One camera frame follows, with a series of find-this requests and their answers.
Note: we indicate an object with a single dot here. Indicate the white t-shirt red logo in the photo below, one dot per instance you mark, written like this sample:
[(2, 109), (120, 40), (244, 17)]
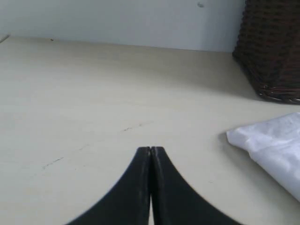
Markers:
[(275, 146)]

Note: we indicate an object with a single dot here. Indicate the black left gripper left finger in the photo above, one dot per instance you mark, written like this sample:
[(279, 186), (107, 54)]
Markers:
[(128, 201)]

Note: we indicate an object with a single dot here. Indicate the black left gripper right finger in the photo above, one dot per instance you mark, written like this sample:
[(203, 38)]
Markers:
[(174, 201)]

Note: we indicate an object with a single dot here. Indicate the dark brown wicker basket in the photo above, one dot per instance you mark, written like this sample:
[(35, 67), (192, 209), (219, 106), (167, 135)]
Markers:
[(268, 49)]

